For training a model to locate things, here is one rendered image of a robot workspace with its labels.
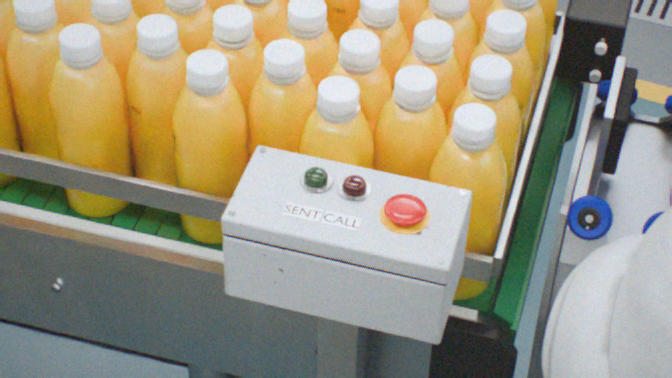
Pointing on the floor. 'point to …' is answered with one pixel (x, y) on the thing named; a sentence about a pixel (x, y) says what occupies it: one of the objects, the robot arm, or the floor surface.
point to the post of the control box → (341, 349)
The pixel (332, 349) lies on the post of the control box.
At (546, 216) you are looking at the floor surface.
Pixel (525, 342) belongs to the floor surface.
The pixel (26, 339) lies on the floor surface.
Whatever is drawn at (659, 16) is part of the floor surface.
